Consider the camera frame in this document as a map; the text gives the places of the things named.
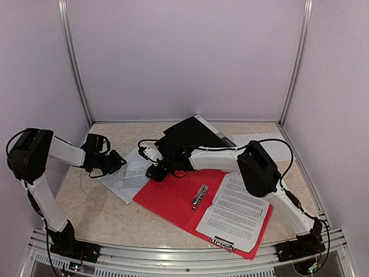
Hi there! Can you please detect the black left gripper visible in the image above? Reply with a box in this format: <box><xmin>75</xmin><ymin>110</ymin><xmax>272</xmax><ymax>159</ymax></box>
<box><xmin>95</xmin><ymin>149</ymin><xmax>127</xmax><ymax>175</ymax></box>

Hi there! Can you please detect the printed paper sheet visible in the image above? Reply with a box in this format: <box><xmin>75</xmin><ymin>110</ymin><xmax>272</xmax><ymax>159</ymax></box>
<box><xmin>195</xmin><ymin>173</ymin><xmax>273</xmax><ymax>253</ymax></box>
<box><xmin>116</xmin><ymin>160</ymin><xmax>150</xmax><ymax>189</ymax></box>

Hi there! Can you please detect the red clip file folder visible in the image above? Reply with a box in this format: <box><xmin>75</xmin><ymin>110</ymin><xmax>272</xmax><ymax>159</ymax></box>
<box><xmin>134</xmin><ymin>170</ymin><xmax>259</xmax><ymax>260</ymax></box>

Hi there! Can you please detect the metal folder clip bottom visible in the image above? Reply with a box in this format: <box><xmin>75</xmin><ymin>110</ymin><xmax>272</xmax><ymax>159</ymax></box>
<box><xmin>209</xmin><ymin>236</ymin><xmax>236</xmax><ymax>252</ymax></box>

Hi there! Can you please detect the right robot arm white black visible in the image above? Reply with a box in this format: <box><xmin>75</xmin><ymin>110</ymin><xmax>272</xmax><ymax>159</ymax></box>
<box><xmin>138</xmin><ymin>140</ymin><xmax>327</xmax><ymax>256</ymax></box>

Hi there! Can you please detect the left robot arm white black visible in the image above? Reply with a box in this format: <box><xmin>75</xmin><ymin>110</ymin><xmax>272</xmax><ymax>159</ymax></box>
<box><xmin>6</xmin><ymin>128</ymin><xmax>127</xmax><ymax>257</ymax></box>

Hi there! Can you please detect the black clip file folder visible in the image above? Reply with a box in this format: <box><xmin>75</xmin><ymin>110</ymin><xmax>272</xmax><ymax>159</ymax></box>
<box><xmin>161</xmin><ymin>115</ymin><xmax>236</xmax><ymax>147</ymax></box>

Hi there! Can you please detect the metal folder clip spine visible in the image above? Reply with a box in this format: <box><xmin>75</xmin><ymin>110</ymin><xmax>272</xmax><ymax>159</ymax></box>
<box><xmin>191</xmin><ymin>184</ymin><xmax>209</xmax><ymax>211</ymax></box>

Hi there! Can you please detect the blank paper sheet left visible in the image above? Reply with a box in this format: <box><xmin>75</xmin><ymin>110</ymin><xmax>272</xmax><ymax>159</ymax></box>
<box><xmin>98</xmin><ymin>148</ymin><xmax>150</xmax><ymax>204</ymax></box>

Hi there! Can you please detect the blank white paper sheet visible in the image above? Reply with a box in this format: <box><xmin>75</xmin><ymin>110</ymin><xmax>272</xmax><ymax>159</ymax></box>
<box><xmin>232</xmin><ymin>133</ymin><xmax>291</xmax><ymax>162</ymax></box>

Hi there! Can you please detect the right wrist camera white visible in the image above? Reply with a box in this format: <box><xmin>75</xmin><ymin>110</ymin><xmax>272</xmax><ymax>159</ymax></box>
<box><xmin>138</xmin><ymin>144</ymin><xmax>163</xmax><ymax>166</ymax></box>

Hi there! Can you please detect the aluminium frame rail back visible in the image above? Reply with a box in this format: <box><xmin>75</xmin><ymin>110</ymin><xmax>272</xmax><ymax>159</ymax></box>
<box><xmin>91</xmin><ymin>119</ymin><xmax>282</xmax><ymax>125</ymax></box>

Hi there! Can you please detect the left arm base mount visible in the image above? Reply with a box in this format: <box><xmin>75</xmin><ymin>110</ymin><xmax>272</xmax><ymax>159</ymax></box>
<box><xmin>50</xmin><ymin>237</ymin><xmax>101</xmax><ymax>263</ymax></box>

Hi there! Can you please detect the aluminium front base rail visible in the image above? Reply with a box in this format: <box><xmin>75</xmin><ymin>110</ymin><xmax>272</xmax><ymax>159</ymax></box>
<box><xmin>20</xmin><ymin>229</ymin><xmax>355</xmax><ymax>277</ymax></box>

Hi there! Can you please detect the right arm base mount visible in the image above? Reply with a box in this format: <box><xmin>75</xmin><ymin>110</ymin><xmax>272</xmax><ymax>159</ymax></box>
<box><xmin>275</xmin><ymin>238</ymin><xmax>326</xmax><ymax>262</ymax></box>

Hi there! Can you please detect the aluminium frame post left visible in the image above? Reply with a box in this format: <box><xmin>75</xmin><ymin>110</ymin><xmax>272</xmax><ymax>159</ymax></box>
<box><xmin>57</xmin><ymin>0</ymin><xmax>95</xmax><ymax>128</ymax></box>

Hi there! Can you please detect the aluminium frame post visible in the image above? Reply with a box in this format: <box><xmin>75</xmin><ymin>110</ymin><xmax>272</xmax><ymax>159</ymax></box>
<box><xmin>57</xmin><ymin>0</ymin><xmax>95</xmax><ymax>128</ymax></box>
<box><xmin>279</xmin><ymin>0</ymin><xmax>313</xmax><ymax>128</ymax></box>

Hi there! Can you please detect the aluminium frame post right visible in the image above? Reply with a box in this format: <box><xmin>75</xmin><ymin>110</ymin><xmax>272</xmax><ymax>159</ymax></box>
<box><xmin>279</xmin><ymin>0</ymin><xmax>313</xmax><ymax>128</ymax></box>

